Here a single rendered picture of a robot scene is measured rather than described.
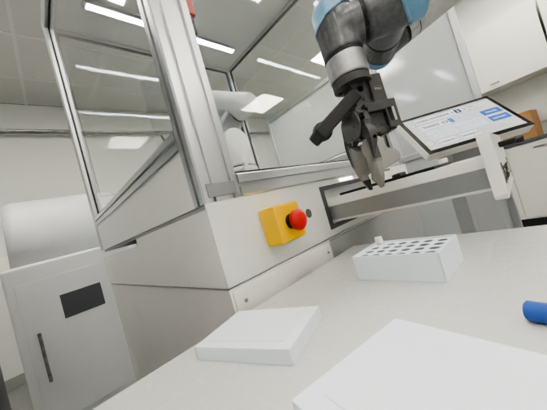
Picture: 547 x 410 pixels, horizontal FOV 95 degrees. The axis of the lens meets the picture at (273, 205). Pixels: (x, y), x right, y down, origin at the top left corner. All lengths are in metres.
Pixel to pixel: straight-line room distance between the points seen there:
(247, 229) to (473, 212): 1.39
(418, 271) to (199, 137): 0.39
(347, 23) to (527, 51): 3.55
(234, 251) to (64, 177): 3.38
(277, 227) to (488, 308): 0.30
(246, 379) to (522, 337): 0.22
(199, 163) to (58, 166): 3.37
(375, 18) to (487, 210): 1.33
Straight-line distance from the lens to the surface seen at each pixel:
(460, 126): 1.67
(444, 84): 2.42
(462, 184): 0.56
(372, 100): 0.54
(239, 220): 0.46
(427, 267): 0.38
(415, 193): 0.58
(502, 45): 4.08
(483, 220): 1.72
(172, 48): 0.55
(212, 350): 0.33
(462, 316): 0.31
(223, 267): 0.43
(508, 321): 0.30
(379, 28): 0.58
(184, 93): 0.50
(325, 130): 0.47
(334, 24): 0.57
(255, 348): 0.29
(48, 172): 3.75
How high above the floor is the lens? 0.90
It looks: 2 degrees up
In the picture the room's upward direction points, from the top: 16 degrees counter-clockwise
